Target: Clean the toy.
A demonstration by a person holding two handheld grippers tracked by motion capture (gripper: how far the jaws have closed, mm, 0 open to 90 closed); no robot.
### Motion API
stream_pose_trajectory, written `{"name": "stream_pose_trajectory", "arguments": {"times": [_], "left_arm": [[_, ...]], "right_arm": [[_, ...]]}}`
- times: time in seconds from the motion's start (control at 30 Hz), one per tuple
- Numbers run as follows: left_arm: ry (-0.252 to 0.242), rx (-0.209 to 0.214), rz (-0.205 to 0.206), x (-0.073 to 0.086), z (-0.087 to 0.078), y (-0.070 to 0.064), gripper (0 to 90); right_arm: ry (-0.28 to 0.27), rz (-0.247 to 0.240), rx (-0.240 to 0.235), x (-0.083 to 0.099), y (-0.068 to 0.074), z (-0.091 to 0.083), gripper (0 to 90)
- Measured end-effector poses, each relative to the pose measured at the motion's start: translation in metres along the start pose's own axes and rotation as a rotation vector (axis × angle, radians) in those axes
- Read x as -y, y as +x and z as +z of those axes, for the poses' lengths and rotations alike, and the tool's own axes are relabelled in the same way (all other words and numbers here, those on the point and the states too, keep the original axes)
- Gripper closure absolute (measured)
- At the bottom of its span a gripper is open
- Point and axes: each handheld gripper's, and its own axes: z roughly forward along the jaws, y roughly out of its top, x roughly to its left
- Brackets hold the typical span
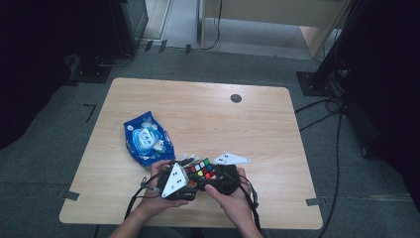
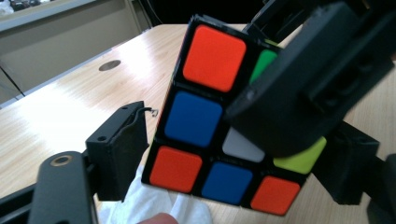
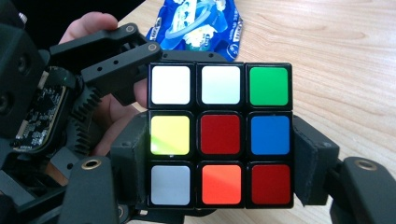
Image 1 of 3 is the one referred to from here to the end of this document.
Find light wooden cabinet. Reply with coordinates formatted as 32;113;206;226
197;0;351;60

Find black cable by stand base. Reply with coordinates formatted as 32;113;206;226
95;49;137;69

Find blue wet wipes pack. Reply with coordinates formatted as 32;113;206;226
123;110;176;168

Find person's left hand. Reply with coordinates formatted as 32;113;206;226
137;159;189;219

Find pale floor tape strip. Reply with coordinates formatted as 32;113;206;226
359;192;414;201

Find multicoloured puzzle cube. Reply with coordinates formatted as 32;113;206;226
182;158;216;183

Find person's right hand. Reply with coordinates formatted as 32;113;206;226
203;167;258;229

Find dark glass-fronted cabinet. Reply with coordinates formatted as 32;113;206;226
108;0;150;58

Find black metal stand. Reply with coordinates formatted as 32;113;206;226
295;0;368;98

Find dark curtain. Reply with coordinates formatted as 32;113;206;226
0;0;120;152
340;0;420;214

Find person's legs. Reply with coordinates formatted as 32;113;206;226
138;225;239;238

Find thin black hanging cable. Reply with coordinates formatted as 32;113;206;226
201;0;223;52

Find hand-held gripper cable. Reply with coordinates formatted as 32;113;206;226
123;168;172;222
227;172;263;234

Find black floor tape corner mark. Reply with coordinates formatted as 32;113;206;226
82;103;97;123

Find left hand-held gripper cable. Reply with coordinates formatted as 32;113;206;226
123;168;172;222

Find long black floor cable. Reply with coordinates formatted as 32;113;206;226
318;110;345;238

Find right hand-held gripper cable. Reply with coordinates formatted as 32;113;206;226
227;172;263;234

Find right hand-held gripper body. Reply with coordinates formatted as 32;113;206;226
211;152;251;196

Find black flat stand base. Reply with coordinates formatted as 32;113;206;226
67;53;113;87

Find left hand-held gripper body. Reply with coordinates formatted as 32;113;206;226
157;162;200;202

